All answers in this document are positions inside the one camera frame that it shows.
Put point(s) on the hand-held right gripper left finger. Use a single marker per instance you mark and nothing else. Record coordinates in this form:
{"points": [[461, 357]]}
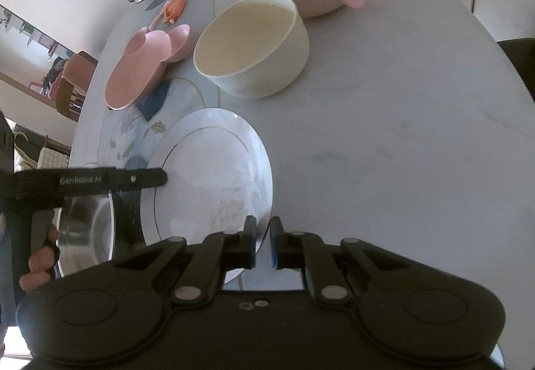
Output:
{"points": [[250, 246]]}

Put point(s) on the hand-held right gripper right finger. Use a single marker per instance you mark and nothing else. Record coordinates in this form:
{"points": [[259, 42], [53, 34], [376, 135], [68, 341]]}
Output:
{"points": [[276, 246]]}

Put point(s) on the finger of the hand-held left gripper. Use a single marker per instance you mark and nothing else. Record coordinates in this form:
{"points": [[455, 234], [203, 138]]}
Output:
{"points": [[142, 179]]}

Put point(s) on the stainless steel bowl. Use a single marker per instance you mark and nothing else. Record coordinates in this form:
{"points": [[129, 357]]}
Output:
{"points": [[83, 228]]}

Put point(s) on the white plate with thin rim line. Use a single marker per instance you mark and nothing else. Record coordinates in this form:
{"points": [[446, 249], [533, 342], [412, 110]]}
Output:
{"points": [[209, 169]]}

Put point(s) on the pink mouse-shaped plate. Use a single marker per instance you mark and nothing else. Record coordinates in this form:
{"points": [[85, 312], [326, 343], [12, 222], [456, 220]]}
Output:
{"points": [[138, 69]]}

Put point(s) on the cream round bowl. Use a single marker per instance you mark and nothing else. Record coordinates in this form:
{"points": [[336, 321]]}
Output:
{"points": [[246, 40]]}

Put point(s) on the person's left hand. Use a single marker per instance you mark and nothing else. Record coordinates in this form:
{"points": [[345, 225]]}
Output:
{"points": [[38, 263]]}

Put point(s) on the chair with cream cushion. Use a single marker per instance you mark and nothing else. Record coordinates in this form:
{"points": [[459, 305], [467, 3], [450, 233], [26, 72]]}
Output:
{"points": [[54, 157]]}

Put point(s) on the wooden chair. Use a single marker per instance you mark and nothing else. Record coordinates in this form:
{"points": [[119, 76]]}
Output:
{"points": [[67, 98]]}

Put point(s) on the pink cloth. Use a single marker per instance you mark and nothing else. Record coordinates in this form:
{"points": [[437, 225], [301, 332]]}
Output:
{"points": [[79, 69]]}

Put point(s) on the pink pen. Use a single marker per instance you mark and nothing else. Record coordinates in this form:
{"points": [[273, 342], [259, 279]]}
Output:
{"points": [[156, 19]]}

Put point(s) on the orange correction tape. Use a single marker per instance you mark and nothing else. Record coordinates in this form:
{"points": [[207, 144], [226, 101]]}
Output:
{"points": [[174, 10]]}

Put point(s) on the dark chair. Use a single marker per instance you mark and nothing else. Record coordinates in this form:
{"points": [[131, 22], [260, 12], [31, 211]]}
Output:
{"points": [[518, 65]]}

